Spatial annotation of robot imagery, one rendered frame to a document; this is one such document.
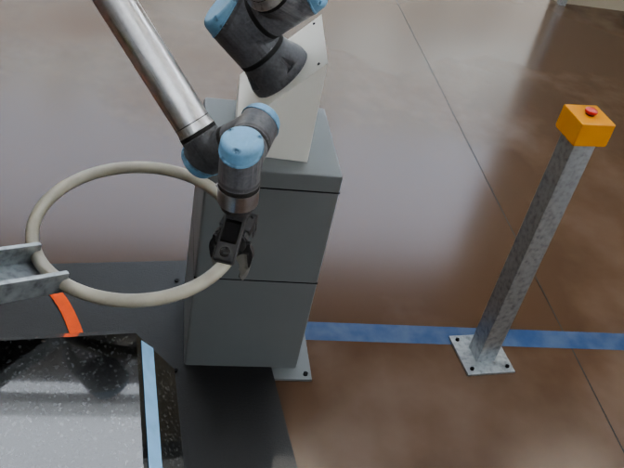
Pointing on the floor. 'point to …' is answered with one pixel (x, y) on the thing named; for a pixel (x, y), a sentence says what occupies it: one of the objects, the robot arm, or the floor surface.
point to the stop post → (533, 239)
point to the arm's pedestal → (264, 263)
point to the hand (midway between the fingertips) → (229, 274)
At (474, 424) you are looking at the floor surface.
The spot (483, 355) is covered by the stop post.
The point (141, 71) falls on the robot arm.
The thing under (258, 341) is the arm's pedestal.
